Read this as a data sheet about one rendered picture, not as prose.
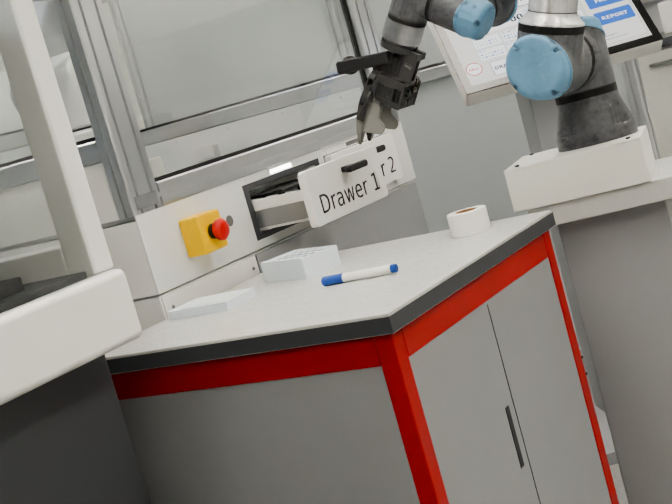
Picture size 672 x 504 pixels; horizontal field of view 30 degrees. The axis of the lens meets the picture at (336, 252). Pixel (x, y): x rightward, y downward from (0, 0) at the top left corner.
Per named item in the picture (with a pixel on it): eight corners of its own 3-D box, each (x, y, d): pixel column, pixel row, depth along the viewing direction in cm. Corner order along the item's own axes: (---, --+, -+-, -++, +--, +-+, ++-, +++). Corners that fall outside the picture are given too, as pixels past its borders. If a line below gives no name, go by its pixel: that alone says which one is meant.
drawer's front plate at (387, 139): (403, 176, 293) (391, 132, 292) (343, 203, 269) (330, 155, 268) (397, 178, 294) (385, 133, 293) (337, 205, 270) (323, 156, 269)
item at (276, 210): (376, 191, 260) (368, 163, 259) (313, 219, 238) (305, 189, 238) (228, 224, 281) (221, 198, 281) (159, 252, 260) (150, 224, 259)
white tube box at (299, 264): (342, 264, 220) (336, 244, 220) (307, 279, 215) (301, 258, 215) (300, 269, 230) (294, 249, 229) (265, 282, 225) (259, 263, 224)
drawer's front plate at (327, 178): (389, 195, 260) (375, 144, 259) (319, 227, 236) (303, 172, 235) (382, 196, 261) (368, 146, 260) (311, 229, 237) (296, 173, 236)
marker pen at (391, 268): (400, 271, 196) (397, 261, 195) (395, 273, 194) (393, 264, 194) (326, 284, 203) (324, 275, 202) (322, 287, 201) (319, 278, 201)
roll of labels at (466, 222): (490, 231, 211) (484, 208, 211) (450, 240, 213) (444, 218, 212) (492, 224, 218) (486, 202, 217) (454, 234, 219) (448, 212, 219)
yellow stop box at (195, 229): (232, 244, 229) (221, 207, 228) (209, 254, 223) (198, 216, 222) (211, 248, 232) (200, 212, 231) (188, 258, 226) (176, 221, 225)
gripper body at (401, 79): (396, 114, 234) (413, 54, 229) (358, 97, 237) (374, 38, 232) (413, 108, 240) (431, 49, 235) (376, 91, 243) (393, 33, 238)
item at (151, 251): (416, 177, 302) (400, 120, 300) (159, 294, 217) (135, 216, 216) (131, 241, 354) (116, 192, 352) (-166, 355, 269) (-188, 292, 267)
